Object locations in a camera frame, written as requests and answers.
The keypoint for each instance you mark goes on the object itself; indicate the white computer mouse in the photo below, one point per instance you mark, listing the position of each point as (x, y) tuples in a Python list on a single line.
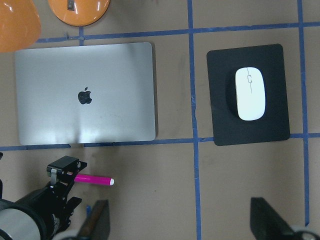
[(250, 93)]

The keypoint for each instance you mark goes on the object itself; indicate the silver laptop notebook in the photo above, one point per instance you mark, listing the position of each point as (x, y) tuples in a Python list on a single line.
[(85, 94)]

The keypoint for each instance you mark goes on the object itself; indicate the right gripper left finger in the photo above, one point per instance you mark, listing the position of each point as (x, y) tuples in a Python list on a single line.
[(97, 224)]

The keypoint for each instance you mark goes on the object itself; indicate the pink marker pen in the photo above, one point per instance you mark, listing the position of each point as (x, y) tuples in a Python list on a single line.
[(96, 180)]

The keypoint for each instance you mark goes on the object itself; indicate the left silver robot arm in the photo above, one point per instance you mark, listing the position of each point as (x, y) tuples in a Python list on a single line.
[(39, 215)]

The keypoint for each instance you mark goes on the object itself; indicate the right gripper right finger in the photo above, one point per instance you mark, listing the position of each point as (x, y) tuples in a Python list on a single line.
[(266, 224)]

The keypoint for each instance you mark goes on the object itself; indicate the orange desk lamp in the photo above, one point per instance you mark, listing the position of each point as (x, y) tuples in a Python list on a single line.
[(20, 24)]

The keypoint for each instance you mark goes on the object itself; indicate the black mousepad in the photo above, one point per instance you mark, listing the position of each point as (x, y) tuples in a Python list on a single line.
[(228, 128)]

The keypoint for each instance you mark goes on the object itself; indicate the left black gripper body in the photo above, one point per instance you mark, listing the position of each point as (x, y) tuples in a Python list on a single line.
[(61, 208)]

